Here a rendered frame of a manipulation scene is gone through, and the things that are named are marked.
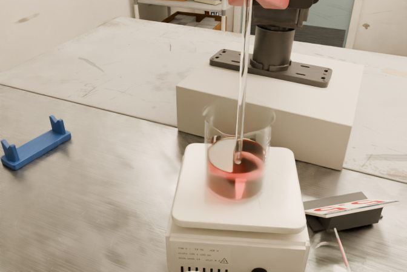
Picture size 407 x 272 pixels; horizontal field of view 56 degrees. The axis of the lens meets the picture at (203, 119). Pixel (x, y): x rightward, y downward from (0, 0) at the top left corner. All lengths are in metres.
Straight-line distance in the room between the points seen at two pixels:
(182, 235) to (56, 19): 1.91
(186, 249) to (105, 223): 0.14
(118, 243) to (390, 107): 0.52
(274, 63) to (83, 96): 0.36
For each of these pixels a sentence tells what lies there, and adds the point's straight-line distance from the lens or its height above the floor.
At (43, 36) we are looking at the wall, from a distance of 2.14.
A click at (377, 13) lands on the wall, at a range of 3.31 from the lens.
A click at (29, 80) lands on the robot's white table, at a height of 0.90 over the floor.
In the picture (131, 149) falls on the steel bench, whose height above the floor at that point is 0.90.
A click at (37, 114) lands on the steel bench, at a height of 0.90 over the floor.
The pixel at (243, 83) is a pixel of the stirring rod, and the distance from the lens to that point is 0.30.
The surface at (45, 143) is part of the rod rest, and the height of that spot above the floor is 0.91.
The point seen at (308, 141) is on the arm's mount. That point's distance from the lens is 0.55.
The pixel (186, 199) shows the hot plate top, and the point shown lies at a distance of 0.37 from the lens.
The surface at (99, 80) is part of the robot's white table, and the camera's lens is 0.81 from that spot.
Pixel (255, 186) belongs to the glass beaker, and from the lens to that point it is 0.36.
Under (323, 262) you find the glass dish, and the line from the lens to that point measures 0.45.
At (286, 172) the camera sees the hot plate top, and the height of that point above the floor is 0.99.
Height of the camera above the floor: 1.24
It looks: 31 degrees down
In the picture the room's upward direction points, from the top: straight up
